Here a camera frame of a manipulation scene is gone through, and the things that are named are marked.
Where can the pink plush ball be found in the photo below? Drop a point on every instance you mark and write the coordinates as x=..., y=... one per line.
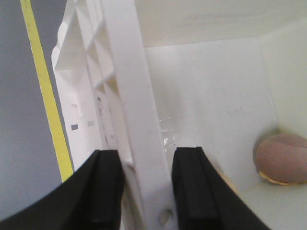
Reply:
x=282, y=159

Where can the yellow floor tape line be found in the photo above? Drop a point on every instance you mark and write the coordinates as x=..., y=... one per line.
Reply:
x=53, y=118

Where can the white plastic tote box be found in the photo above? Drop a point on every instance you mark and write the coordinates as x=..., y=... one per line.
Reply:
x=145, y=77

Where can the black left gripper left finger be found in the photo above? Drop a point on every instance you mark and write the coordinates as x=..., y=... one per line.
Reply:
x=89, y=200

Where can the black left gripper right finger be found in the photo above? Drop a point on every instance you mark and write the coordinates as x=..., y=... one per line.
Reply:
x=204, y=201

